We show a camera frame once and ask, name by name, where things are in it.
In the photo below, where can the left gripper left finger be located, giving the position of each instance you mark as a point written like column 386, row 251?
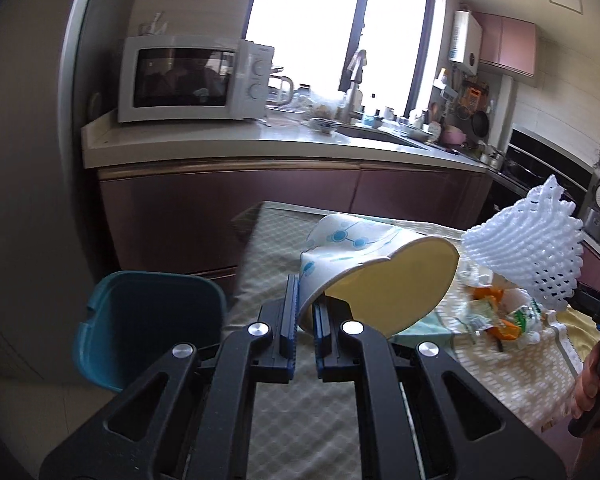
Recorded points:
column 277, row 362

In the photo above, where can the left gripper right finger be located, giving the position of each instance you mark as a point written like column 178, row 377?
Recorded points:
column 336, row 332

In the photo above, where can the crushed white paper cup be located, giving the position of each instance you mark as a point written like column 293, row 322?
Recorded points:
column 390, row 276

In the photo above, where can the white foam fruit net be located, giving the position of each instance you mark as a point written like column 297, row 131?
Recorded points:
column 535, row 244

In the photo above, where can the pile of wrapper trash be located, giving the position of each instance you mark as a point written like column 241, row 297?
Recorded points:
column 498, row 308

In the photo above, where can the teal plastic trash bin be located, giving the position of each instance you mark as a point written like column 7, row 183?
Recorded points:
column 134, row 317

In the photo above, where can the person's right hand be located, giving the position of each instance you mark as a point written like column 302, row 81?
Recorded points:
column 587, row 385

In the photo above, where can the patterned tablecloth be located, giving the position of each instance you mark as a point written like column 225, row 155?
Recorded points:
column 308, row 429

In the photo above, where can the maroon base cabinets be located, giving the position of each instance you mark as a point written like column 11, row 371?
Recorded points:
column 191, row 218

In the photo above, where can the black built-in oven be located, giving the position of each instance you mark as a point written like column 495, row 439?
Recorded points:
column 529, row 160

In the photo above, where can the black hanging frying pan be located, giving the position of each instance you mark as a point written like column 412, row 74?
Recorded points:
column 480, row 124

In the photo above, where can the pink pot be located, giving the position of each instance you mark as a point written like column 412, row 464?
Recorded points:
column 452, row 136

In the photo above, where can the glass kettle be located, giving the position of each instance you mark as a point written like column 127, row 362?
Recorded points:
column 280, row 90

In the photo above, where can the white microwave oven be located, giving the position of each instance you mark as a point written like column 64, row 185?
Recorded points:
column 192, row 77

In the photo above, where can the pink wall cabinet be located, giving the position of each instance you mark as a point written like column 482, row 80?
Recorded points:
column 508, row 45

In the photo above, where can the white wall water heater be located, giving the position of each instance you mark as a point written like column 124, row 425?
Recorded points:
column 466, row 42

